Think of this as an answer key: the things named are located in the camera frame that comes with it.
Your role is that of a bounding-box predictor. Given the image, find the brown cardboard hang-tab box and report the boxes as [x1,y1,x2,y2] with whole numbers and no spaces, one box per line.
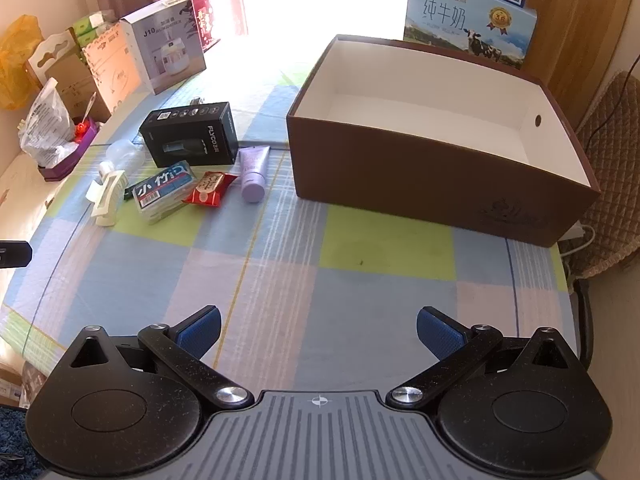
[27,30,113,123]

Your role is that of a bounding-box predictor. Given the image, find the white humidifier box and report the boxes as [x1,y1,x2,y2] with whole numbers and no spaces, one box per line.
[119,0,207,96]

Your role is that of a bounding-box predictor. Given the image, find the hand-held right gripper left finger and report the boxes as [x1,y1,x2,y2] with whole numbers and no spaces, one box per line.
[60,305,256,411]

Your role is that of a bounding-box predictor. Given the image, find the red gift box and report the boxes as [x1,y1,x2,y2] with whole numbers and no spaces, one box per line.
[190,0,221,51]

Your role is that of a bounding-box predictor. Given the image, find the brown cardboard storage box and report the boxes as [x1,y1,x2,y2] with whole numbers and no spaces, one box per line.
[286,34,602,248]

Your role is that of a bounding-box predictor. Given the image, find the purple tray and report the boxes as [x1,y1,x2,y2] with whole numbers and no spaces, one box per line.
[39,119,98,182]

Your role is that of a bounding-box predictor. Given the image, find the clear printed plastic bag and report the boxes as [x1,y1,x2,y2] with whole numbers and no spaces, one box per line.
[17,77,78,168]

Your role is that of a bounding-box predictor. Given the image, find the black chair frame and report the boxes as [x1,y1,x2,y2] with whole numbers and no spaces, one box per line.
[570,275,596,361]

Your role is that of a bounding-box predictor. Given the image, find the cream printed sheet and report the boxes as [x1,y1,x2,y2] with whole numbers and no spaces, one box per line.
[0,150,66,241]

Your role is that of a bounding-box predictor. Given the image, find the blue green tissue pack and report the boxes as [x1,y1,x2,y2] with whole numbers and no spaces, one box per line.
[131,160,197,225]

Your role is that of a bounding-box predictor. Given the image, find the clear plastic cup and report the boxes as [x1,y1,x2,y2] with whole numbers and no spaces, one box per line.
[105,139,147,173]

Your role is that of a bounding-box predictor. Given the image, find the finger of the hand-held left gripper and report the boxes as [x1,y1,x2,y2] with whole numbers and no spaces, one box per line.
[0,241,32,268]

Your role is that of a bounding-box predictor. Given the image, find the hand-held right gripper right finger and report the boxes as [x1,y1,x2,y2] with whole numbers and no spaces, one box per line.
[387,305,581,411]

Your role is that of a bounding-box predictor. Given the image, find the red snack packet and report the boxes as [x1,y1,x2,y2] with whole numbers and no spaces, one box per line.
[181,171,240,209]

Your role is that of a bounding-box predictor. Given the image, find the cream plastic clip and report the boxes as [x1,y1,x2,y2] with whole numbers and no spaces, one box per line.
[86,170,132,228]

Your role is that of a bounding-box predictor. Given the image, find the blue milk carton box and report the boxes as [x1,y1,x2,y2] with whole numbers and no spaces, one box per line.
[402,0,538,71]

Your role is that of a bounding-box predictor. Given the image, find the purple cosmetic tube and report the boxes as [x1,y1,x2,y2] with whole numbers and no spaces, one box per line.
[239,145,272,204]

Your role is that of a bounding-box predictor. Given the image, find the red toy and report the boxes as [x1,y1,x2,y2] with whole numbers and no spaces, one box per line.
[72,117,96,143]

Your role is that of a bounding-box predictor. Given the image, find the pink printed cardboard box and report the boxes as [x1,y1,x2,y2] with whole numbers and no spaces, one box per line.
[81,22,151,111]

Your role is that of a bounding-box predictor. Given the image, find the wooden cabinet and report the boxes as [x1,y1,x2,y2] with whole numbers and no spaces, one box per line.
[520,0,640,131]

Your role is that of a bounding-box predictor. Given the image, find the brown quilted chair cushion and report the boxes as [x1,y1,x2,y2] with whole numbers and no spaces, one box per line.
[562,70,640,281]

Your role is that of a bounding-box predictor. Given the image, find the white charger cable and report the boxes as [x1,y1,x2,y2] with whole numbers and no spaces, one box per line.
[556,220,597,261]

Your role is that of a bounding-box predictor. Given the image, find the yellow plastic bag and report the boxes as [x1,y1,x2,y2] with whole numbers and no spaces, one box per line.
[0,15,42,111]

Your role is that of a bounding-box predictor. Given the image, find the dark blue fuzzy cloth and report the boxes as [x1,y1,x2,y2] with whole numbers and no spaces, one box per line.
[0,405,31,480]

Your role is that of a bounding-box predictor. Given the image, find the black product box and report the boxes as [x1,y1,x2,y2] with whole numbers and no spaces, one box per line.
[138,101,240,168]

